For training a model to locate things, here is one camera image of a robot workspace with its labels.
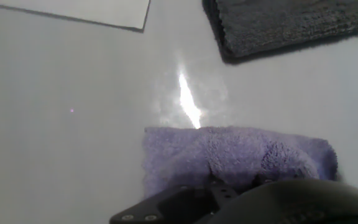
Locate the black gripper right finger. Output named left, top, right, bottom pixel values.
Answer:
left=252, top=174, right=273, bottom=187

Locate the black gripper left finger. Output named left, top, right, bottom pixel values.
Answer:
left=109, top=175, right=239, bottom=224

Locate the purple fluffy cloth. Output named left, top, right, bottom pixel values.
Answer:
left=141, top=125, right=339, bottom=199

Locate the grey glossy table sheet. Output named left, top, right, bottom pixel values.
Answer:
left=0, top=0, right=358, bottom=224

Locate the dark grey towel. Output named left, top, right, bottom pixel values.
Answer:
left=201, top=0, right=358, bottom=65

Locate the white paper sheet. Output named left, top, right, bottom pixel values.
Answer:
left=0, top=0, right=152, bottom=34

